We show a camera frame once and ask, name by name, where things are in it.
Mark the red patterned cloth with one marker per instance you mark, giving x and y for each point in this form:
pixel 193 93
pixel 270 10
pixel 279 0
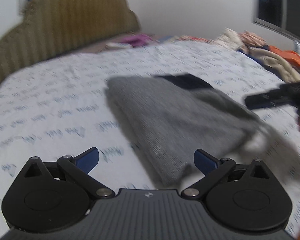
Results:
pixel 192 38

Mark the cream white garment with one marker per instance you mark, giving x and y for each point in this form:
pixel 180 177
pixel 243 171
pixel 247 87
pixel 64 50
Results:
pixel 230 40

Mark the purple garment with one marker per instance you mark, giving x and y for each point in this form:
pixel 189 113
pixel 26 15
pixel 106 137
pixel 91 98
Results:
pixel 137 40

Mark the dark window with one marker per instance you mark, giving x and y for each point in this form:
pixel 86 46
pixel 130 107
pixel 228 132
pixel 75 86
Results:
pixel 281 16

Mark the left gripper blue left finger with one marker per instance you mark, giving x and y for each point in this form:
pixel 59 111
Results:
pixel 87 160

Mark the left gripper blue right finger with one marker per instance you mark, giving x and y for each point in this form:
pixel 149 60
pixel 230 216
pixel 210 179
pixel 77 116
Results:
pixel 205 162

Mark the orange garment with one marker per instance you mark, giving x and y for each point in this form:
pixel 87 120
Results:
pixel 291 56

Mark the white script-print quilt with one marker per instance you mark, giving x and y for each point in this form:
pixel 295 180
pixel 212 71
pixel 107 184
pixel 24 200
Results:
pixel 55 110

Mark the white power strip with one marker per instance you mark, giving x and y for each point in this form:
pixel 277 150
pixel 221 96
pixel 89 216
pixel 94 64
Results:
pixel 117 46

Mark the olive tufted headboard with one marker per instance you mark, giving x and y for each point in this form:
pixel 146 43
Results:
pixel 54 27

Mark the pink floral garment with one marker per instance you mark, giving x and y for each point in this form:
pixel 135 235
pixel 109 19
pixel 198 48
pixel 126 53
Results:
pixel 251 39

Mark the grey navy knit sweater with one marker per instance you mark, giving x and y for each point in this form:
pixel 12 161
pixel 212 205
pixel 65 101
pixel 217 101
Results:
pixel 172 116

